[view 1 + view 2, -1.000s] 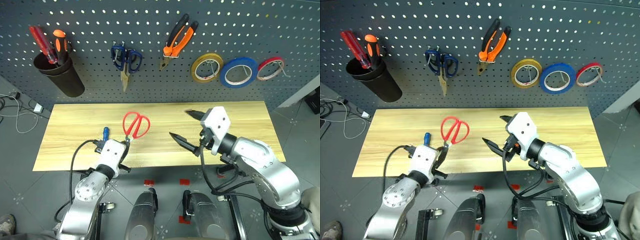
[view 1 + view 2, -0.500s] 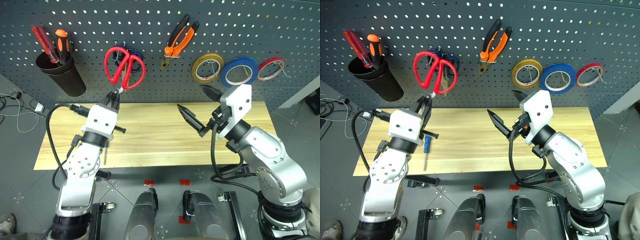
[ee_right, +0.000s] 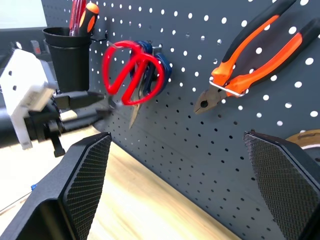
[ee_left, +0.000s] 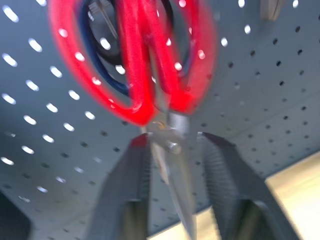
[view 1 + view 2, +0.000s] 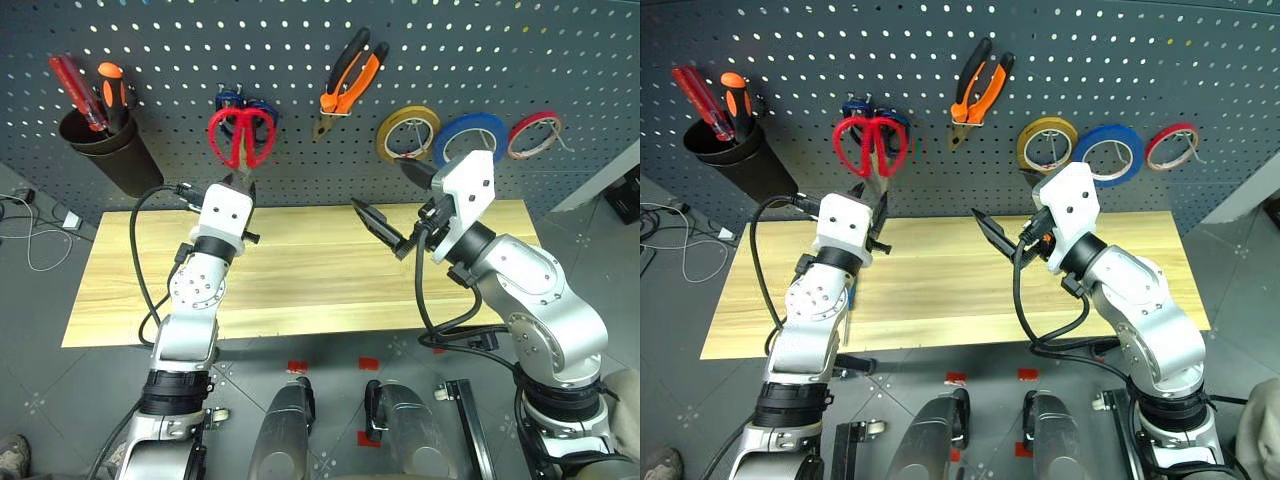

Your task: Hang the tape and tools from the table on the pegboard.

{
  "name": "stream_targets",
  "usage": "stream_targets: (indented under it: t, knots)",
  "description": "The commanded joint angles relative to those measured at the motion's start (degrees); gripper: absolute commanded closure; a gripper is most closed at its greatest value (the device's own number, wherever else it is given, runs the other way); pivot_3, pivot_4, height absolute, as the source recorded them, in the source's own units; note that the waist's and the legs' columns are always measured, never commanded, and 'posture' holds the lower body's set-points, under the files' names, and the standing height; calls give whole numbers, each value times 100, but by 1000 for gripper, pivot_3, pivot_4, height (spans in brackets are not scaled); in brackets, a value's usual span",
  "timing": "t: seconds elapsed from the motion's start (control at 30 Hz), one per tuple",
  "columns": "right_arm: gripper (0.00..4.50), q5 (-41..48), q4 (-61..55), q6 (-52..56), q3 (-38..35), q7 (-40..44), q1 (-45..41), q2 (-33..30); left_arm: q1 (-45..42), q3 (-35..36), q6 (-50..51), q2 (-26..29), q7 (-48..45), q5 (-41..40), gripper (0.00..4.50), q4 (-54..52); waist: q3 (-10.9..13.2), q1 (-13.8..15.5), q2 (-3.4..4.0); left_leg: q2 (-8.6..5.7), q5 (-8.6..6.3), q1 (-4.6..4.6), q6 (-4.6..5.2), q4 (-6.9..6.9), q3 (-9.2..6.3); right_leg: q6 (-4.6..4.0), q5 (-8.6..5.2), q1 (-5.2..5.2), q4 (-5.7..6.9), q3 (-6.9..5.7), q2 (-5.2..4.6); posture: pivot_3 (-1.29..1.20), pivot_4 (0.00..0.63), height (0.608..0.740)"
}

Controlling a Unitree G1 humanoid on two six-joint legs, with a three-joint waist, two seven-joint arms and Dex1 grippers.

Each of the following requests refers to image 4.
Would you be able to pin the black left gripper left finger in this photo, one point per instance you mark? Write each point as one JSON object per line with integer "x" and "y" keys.
{"x": 122, "y": 185}

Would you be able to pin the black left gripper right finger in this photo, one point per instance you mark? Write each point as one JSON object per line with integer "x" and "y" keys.
{"x": 235, "y": 180}

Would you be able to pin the grey metal pegboard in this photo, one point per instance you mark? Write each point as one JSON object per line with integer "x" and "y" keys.
{"x": 262, "y": 105}

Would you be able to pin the metal pegboard hook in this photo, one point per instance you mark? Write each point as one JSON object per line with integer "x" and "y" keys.
{"x": 107, "y": 18}

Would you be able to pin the beige tape roll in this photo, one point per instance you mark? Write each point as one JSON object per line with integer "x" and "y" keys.
{"x": 271, "y": 10}

